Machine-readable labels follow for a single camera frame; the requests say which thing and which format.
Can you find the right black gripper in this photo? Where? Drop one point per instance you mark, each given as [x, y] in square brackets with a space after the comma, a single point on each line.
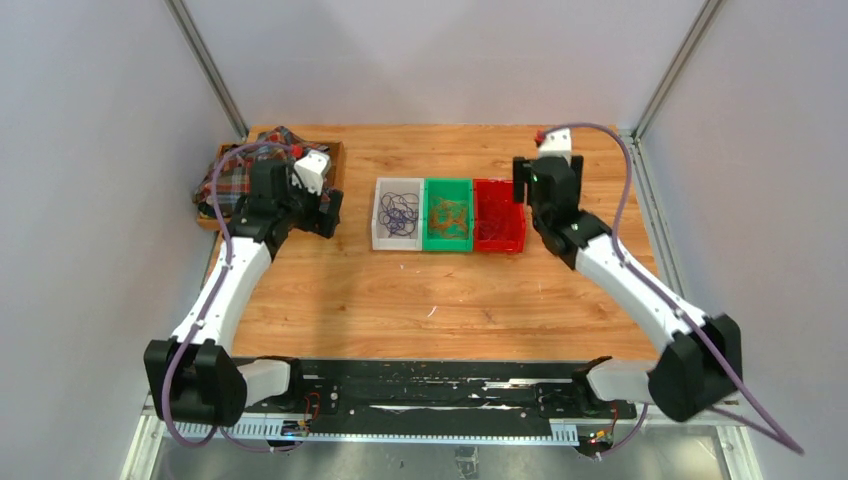
[519, 178]

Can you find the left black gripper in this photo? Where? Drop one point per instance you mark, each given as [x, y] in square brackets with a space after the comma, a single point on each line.
[327, 221]

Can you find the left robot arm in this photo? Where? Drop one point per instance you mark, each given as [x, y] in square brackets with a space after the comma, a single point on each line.
[192, 375]

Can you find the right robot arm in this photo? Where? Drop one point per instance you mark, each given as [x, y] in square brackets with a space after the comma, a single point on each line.
[700, 357]

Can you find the white plastic bin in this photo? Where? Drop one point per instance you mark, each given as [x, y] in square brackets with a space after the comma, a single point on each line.
[397, 218]

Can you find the wooden tray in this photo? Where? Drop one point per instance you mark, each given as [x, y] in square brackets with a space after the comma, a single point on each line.
[334, 179]

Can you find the red plastic bin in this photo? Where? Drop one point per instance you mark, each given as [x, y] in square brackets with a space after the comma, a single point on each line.
[500, 224]

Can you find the green plastic bin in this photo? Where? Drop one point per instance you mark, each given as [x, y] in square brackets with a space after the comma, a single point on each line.
[448, 215]

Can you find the plaid shirt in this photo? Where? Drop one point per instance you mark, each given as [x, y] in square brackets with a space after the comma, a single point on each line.
[233, 181]

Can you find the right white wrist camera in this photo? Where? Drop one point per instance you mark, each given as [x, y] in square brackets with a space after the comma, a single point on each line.
[554, 143]

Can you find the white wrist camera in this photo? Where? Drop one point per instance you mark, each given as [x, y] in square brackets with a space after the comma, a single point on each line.
[310, 171]
[554, 143]

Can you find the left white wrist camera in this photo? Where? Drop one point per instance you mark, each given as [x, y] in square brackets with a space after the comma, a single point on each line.
[310, 171]

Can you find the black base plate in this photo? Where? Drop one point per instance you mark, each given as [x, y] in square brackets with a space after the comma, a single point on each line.
[440, 399]

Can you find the aluminium frame rail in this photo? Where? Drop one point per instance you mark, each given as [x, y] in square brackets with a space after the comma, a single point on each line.
[277, 432]

